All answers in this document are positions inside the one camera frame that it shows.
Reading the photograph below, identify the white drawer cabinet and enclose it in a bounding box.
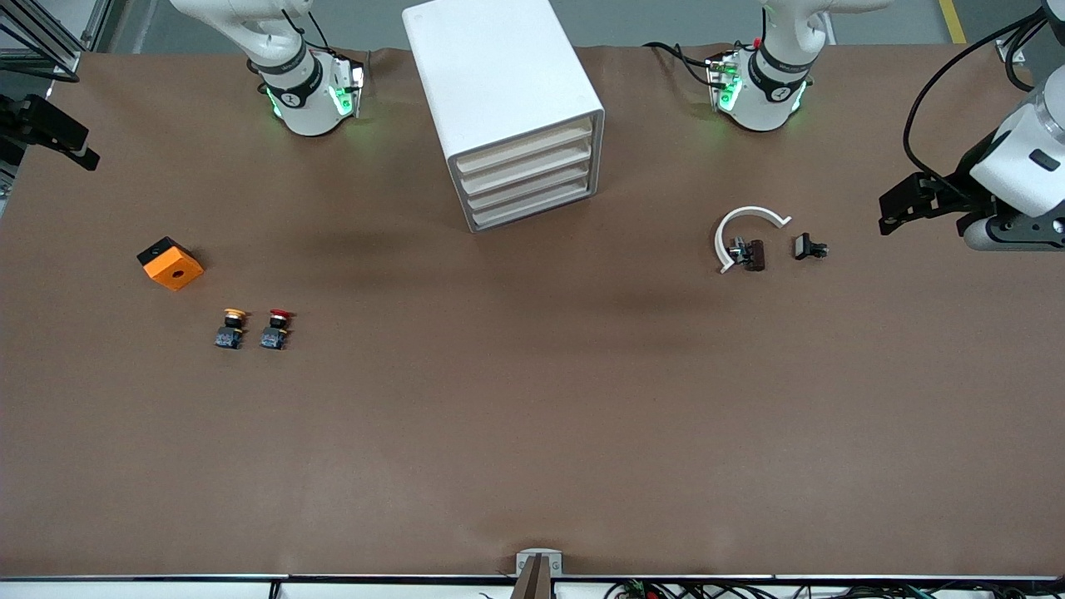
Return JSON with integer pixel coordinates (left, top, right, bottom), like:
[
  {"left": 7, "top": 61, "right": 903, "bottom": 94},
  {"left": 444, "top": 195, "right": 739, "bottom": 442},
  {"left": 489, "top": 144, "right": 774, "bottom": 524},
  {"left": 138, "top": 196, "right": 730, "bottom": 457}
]
[{"left": 403, "top": 0, "right": 606, "bottom": 234}]

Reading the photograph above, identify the white table edge rail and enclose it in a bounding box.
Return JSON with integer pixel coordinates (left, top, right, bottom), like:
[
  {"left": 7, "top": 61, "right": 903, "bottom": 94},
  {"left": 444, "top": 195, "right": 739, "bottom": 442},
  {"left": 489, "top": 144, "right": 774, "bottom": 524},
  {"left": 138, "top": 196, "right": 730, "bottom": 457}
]
[{"left": 0, "top": 572, "right": 1065, "bottom": 599}]

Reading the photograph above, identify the red push button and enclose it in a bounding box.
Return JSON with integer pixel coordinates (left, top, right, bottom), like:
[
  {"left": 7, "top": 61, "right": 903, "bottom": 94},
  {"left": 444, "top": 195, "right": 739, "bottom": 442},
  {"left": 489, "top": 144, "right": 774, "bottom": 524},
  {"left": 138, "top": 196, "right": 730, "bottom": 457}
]
[{"left": 260, "top": 309, "right": 294, "bottom": 350}]

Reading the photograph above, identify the yellow push button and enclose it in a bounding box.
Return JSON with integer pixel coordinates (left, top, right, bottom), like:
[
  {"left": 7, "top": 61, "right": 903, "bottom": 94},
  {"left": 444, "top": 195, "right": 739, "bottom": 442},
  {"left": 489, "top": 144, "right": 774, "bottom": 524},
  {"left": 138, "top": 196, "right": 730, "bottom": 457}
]
[{"left": 215, "top": 308, "right": 249, "bottom": 350}]

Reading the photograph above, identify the black arm base cable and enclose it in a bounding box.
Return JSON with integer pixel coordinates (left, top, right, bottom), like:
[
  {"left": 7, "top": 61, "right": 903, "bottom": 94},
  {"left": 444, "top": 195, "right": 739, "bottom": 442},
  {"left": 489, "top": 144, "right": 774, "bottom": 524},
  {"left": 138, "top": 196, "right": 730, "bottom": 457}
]
[{"left": 643, "top": 42, "right": 718, "bottom": 84}]

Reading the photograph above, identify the small brown metal part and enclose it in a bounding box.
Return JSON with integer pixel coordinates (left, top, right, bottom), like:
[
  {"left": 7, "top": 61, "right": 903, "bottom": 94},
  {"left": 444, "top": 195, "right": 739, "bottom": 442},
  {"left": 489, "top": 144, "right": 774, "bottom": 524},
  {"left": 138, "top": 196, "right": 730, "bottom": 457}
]
[{"left": 729, "top": 238, "right": 767, "bottom": 272}]

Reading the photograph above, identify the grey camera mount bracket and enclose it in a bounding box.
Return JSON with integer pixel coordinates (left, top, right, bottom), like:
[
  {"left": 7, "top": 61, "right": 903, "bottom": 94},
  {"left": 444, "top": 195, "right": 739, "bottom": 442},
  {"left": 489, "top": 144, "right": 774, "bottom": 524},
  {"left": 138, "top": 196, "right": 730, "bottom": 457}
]
[{"left": 515, "top": 548, "right": 564, "bottom": 599}]

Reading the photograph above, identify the cream plastic drawer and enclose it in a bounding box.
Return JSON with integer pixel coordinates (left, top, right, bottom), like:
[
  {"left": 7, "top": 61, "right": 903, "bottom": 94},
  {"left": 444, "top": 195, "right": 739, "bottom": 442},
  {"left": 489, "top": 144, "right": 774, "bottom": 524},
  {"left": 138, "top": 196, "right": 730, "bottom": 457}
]
[
  {"left": 463, "top": 156, "right": 598, "bottom": 213},
  {"left": 468, "top": 175, "right": 600, "bottom": 231},
  {"left": 458, "top": 136, "right": 597, "bottom": 196},
  {"left": 453, "top": 116, "right": 596, "bottom": 177}
]

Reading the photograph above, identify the tangled cable bundle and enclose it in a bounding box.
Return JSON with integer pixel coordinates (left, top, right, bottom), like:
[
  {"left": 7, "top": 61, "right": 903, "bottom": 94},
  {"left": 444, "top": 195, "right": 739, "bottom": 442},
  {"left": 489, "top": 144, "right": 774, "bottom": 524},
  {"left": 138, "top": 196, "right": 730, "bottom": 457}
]
[{"left": 603, "top": 580, "right": 1065, "bottom": 599}]

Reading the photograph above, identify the white curved plastic part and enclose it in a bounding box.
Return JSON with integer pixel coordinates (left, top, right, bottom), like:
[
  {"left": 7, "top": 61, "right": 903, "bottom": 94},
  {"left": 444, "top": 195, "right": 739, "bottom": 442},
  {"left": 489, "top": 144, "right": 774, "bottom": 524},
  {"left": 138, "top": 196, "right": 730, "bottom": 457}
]
[{"left": 716, "top": 206, "right": 792, "bottom": 275}]

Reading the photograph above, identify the orange black button box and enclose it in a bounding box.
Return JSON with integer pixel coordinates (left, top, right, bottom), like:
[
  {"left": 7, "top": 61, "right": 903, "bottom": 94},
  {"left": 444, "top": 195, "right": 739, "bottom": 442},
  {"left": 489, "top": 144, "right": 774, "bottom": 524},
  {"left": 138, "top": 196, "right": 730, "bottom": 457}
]
[{"left": 137, "top": 236, "right": 205, "bottom": 292}]

